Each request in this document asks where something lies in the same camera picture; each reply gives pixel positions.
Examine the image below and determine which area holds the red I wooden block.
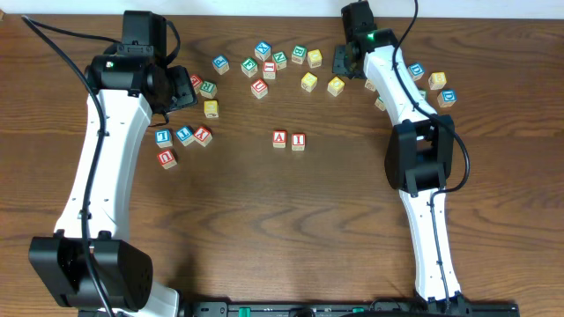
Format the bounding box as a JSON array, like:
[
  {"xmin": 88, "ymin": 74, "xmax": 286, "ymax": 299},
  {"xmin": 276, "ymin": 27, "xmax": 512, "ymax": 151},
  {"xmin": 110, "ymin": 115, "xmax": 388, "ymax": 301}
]
[{"xmin": 292, "ymin": 133, "xmax": 306, "ymax": 151}]

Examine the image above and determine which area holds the red A wooden block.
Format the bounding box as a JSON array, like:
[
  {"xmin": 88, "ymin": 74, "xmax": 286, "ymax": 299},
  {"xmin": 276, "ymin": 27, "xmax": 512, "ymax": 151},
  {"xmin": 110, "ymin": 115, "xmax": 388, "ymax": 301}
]
[{"xmin": 272, "ymin": 130, "xmax": 287, "ymax": 148}]

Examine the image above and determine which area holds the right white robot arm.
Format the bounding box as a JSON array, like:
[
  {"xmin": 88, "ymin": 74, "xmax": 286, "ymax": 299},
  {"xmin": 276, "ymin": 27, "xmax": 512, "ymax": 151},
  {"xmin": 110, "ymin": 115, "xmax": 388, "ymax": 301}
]
[{"xmin": 334, "ymin": 27, "xmax": 471, "ymax": 316}]

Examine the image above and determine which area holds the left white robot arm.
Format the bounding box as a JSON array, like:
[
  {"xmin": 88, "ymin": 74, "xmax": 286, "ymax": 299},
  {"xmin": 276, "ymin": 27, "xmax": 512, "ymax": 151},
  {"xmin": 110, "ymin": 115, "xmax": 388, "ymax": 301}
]
[{"xmin": 29, "ymin": 55, "xmax": 197, "ymax": 316}]

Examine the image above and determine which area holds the yellow O wooden block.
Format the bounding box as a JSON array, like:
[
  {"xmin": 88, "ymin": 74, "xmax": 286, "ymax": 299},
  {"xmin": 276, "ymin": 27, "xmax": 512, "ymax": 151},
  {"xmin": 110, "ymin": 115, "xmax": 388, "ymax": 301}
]
[{"xmin": 327, "ymin": 77, "xmax": 345, "ymax": 97}]

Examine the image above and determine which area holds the green R wooden block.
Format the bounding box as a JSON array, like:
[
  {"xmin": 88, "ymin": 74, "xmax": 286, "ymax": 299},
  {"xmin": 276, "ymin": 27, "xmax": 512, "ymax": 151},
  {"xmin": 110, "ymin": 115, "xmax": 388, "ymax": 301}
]
[{"xmin": 199, "ymin": 81, "xmax": 218, "ymax": 100}]

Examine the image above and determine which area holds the yellow block beside B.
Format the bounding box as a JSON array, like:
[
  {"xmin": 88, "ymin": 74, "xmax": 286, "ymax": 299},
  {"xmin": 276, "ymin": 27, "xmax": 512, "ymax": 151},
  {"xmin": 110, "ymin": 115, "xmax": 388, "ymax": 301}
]
[{"xmin": 307, "ymin": 49, "xmax": 323, "ymax": 69}]

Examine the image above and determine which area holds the yellow block right row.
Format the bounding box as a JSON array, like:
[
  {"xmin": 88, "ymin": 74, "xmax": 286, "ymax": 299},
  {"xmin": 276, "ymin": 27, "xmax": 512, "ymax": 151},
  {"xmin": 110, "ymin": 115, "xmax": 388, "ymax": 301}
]
[{"xmin": 365, "ymin": 79, "xmax": 376, "ymax": 92}]

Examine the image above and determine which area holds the yellow block row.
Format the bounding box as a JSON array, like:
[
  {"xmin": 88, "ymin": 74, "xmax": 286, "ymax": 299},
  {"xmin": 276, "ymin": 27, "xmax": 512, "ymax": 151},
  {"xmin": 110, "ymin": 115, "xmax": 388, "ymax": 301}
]
[
  {"xmin": 365, "ymin": 79, "xmax": 376, "ymax": 92},
  {"xmin": 301, "ymin": 72, "xmax": 318, "ymax": 92}
]

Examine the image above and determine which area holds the yellow block near R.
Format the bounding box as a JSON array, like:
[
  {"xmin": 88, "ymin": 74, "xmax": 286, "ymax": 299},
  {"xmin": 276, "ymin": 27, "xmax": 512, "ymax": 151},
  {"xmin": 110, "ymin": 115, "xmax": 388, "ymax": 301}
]
[{"xmin": 204, "ymin": 100, "xmax": 219, "ymax": 118}]

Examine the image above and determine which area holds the yellow block centre row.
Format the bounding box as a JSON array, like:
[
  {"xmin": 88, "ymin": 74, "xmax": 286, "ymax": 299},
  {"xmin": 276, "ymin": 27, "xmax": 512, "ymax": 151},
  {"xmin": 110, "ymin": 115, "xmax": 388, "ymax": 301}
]
[{"xmin": 301, "ymin": 72, "xmax": 318, "ymax": 92}]

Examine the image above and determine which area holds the green B wooden block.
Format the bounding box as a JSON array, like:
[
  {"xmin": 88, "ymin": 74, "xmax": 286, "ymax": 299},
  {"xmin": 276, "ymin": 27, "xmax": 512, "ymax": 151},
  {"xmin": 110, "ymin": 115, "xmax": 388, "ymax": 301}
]
[{"xmin": 292, "ymin": 45, "xmax": 308, "ymax": 64}]

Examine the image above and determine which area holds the blue L wooden block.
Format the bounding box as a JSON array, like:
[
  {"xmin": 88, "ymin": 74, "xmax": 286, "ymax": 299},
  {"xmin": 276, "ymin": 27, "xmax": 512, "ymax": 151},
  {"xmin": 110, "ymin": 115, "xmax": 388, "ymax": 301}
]
[{"xmin": 155, "ymin": 129, "xmax": 173, "ymax": 148}]

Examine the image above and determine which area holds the red Y wooden block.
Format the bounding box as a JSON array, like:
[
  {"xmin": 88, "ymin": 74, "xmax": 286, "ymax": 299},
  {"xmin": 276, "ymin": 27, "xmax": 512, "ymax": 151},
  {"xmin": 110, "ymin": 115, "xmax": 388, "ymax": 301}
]
[{"xmin": 194, "ymin": 126, "xmax": 213, "ymax": 147}]

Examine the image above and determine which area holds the blue P wooden block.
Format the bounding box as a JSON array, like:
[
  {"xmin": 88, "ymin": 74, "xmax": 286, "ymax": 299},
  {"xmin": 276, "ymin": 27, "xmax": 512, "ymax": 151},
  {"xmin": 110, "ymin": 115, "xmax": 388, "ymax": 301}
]
[{"xmin": 212, "ymin": 55, "xmax": 230, "ymax": 75}]

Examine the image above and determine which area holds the green Z wooden block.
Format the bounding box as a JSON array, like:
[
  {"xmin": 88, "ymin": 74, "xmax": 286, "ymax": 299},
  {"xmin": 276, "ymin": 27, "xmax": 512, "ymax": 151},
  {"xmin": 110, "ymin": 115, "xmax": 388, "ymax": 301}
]
[{"xmin": 375, "ymin": 97, "xmax": 386, "ymax": 111}]

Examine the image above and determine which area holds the green N wooden block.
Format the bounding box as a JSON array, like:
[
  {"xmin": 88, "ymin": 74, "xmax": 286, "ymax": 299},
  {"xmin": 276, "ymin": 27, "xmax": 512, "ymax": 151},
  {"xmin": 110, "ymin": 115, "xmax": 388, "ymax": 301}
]
[{"xmin": 272, "ymin": 51, "xmax": 287, "ymax": 70}]

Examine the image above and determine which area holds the red U wooden block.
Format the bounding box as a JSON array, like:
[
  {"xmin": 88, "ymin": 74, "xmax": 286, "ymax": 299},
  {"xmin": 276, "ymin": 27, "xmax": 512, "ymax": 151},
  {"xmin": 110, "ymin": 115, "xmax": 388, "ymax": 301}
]
[{"xmin": 157, "ymin": 150, "xmax": 177, "ymax": 169}]

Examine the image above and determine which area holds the blue D wooden block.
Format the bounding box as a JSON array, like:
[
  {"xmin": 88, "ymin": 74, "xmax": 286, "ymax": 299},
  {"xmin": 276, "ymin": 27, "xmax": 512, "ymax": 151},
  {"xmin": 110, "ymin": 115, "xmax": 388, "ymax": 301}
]
[{"xmin": 407, "ymin": 63, "xmax": 425, "ymax": 82}]

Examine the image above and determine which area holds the green F wooden block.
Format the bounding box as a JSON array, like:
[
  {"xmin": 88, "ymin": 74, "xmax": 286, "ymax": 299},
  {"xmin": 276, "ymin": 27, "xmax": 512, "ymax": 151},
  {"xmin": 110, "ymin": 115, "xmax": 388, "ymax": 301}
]
[{"xmin": 241, "ymin": 57, "xmax": 258, "ymax": 77}]

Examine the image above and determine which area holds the red block beside F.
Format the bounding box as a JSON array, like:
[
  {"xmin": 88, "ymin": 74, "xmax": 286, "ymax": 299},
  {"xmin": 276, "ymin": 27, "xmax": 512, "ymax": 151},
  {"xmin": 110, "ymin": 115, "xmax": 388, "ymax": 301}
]
[{"xmin": 263, "ymin": 62, "xmax": 277, "ymax": 79}]

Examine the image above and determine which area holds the red U block centre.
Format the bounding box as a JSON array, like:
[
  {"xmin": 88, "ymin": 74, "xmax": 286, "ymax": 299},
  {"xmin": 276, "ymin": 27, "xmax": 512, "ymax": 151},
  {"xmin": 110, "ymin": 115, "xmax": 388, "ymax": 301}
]
[{"xmin": 250, "ymin": 78, "xmax": 268, "ymax": 99}]

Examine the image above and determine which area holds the blue X wooden block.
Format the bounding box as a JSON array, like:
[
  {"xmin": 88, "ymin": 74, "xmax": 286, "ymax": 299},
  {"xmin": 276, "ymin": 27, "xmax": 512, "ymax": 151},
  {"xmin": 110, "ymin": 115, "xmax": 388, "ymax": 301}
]
[{"xmin": 255, "ymin": 41, "xmax": 271, "ymax": 62}]

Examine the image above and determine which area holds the yellow 8 wooden block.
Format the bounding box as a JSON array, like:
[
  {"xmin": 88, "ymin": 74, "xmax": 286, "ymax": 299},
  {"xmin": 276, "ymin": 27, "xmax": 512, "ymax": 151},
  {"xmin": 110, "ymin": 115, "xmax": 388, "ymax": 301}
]
[{"xmin": 428, "ymin": 72, "xmax": 448, "ymax": 91}]

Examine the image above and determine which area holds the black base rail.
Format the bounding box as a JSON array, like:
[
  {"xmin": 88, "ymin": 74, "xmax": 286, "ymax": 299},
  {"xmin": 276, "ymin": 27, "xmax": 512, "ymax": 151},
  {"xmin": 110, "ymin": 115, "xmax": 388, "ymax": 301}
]
[{"xmin": 78, "ymin": 299, "xmax": 520, "ymax": 317}]

